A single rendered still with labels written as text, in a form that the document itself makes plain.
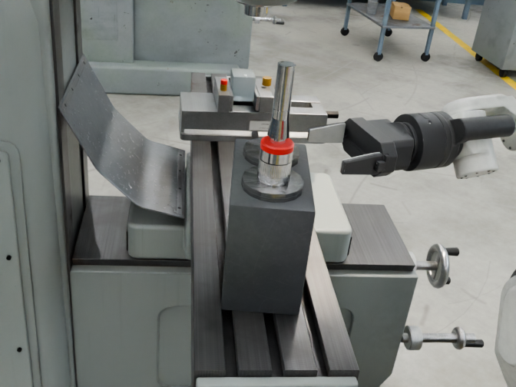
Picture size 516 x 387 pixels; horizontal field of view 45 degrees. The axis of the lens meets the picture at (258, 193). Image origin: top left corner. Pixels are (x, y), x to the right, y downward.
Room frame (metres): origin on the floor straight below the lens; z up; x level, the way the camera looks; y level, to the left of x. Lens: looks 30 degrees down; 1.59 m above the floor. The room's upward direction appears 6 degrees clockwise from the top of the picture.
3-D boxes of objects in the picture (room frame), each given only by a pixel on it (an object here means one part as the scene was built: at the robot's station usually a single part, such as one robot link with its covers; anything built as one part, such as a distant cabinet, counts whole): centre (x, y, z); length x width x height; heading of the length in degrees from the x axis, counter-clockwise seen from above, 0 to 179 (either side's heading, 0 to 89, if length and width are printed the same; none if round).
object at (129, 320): (1.28, 0.02, 0.47); 0.80 x 0.30 x 0.60; 99
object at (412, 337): (1.22, -0.50, 0.55); 0.22 x 0.06 x 0.06; 99
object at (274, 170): (0.80, -0.02, 1.19); 0.05 x 0.05 x 0.05
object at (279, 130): (0.80, -0.02, 1.28); 0.03 x 0.03 x 0.11
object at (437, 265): (1.35, -0.45, 0.67); 0.16 x 0.12 x 0.12; 99
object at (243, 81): (1.42, 0.06, 1.08); 0.06 x 0.05 x 0.06; 11
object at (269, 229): (0.85, -0.02, 1.07); 0.22 x 0.12 x 0.20; 3
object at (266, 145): (0.80, -0.02, 1.22); 0.05 x 0.05 x 0.01
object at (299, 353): (1.22, 0.03, 0.93); 1.24 x 0.23 x 0.08; 9
